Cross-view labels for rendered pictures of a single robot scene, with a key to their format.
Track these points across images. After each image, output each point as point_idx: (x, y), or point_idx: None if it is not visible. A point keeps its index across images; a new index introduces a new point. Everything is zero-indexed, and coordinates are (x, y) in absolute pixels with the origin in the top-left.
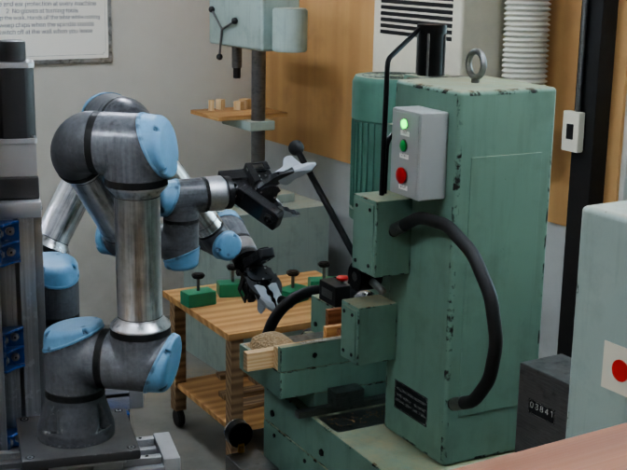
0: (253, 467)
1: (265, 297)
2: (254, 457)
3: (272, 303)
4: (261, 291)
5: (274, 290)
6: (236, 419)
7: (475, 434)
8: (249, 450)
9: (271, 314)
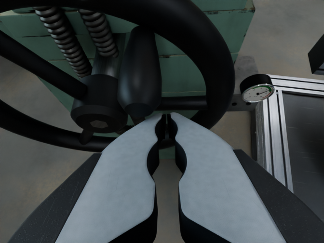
0: (244, 63)
1: (205, 137)
2: (238, 79)
3: (177, 114)
4: (218, 174)
5: (124, 172)
6: (263, 83)
7: None
8: (238, 92)
9: (222, 38)
